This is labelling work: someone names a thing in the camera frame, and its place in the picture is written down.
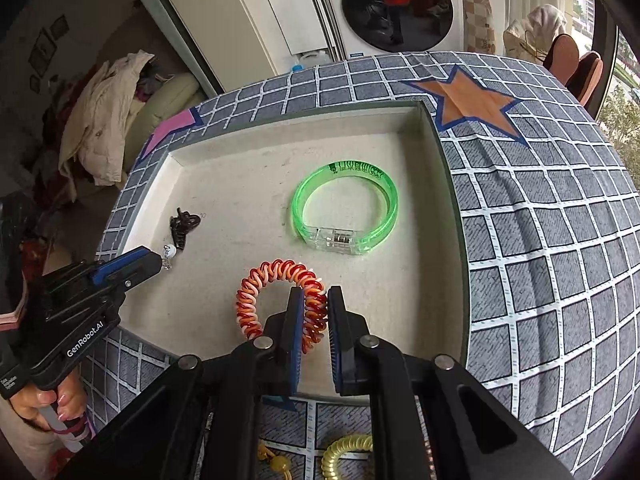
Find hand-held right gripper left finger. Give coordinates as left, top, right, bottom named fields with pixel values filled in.
left=52, top=286, right=307, bottom=480

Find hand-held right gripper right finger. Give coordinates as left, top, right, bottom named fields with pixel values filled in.
left=327, top=285, right=576, bottom=480

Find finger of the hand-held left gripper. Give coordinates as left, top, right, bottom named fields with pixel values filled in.
left=99, top=262, right=163, bottom=312
left=82, top=245, right=164, bottom=282

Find red orange spiral hair tie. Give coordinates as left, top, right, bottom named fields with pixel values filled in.
left=235, top=259, right=328, bottom=345

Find yellow spiral hair tie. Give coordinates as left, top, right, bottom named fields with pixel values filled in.
left=321, top=435, right=375, bottom=480

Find yellow cord bracelet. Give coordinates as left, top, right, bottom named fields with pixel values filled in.
left=256, top=440, right=293, bottom=480

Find grey shallow box tray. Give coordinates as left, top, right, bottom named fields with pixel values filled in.
left=102, top=100, right=471, bottom=403

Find person's left hand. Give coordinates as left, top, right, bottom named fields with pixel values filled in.
left=9, top=374, right=90, bottom=433

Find black claw hair clip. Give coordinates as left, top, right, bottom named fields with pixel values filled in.
left=169, top=208, right=201, bottom=252

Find cream jacket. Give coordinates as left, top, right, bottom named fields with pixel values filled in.
left=57, top=50, right=156, bottom=186

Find dark red cloth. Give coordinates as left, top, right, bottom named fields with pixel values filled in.
left=30, top=80, right=76, bottom=211

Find pale green armchair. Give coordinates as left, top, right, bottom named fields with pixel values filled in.
left=75, top=72, right=206, bottom=201

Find grey checked tablecloth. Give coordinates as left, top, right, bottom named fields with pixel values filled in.
left=80, top=51, right=640, bottom=480

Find tall white cabinet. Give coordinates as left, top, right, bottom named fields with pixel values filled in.
left=145, top=0, right=331, bottom=92

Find clear plastic jug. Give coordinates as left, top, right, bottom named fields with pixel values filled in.
left=291, top=50, right=333, bottom=73

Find white mop poles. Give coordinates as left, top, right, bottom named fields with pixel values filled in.
left=307, top=0, right=346, bottom=61

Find white front-load washing machine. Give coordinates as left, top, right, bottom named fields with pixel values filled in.
left=317, top=0, right=468, bottom=58

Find orange round-back chair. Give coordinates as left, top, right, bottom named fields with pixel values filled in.
left=542, top=34, right=581, bottom=86
left=567, top=51, right=603, bottom=108

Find beige checkered panel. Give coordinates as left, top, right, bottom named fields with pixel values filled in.
left=459, top=0, right=501, bottom=53

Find beige cloth on chair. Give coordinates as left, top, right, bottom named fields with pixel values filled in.
left=502, top=4, right=568, bottom=63

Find green translucent bangle bracelet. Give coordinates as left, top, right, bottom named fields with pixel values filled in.
left=291, top=159, right=399, bottom=252

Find large wall picture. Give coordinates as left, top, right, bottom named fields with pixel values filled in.
left=27, top=30, right=53, bottom=78

